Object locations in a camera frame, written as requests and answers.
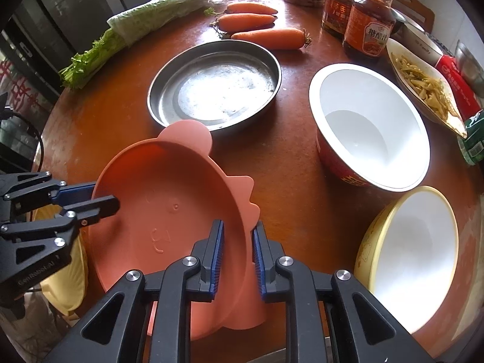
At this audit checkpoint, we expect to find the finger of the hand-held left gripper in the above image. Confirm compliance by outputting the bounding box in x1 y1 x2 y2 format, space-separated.
0 172 96 213
0 195 121 248

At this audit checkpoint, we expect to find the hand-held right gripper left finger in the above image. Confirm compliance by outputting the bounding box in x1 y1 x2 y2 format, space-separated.
41 219 227 363

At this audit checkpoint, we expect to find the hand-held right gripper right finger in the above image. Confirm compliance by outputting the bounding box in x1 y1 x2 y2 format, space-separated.
251 221 435 363

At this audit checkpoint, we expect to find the pink silicone plate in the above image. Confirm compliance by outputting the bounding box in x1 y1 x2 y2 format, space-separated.
88 119 267 343

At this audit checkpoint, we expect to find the yellow bowl white inside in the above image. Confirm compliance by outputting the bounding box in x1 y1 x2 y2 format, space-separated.
353 185 460 335

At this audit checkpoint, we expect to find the pale yellow dish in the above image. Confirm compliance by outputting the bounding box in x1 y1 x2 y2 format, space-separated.
32 208 89 316

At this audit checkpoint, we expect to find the white bowl red outside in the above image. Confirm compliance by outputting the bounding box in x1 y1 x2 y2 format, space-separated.
308 64 432 193

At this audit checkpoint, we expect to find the round metal plate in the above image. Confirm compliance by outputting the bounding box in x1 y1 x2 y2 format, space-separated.
147 40 282 133

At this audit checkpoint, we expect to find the dark cabinet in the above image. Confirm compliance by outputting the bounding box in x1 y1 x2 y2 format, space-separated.
0 0 114 103

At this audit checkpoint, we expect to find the celery in plastic bag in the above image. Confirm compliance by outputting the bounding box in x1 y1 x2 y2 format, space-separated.
58 0 227 91

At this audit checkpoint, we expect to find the carrot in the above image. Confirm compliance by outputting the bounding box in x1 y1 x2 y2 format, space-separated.
204 2 278 18
210 13 277 33
231 28 312 51

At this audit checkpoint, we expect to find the white plate with food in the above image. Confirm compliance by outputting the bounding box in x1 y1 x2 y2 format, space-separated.
386 38 468 137

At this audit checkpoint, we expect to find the green plastic bottle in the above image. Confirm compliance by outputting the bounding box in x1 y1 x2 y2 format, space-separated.
457 110 484 166

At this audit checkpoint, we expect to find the orange label sauce jar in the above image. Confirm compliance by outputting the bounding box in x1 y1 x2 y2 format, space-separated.
343 0 396 60

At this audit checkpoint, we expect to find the red label jar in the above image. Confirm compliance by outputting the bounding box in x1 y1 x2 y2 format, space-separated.
321 0 364 39

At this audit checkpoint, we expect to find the red packet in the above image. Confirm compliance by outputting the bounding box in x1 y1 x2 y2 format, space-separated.
435 55 484 122

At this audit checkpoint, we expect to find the small metal bowl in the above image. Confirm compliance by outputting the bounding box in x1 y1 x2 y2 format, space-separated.
454 40 484 86

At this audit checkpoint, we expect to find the wooden chair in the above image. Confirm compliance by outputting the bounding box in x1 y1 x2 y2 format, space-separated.
389 0 435 33

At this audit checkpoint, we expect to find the black cable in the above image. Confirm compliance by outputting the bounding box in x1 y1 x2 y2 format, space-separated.
0 108 45 176

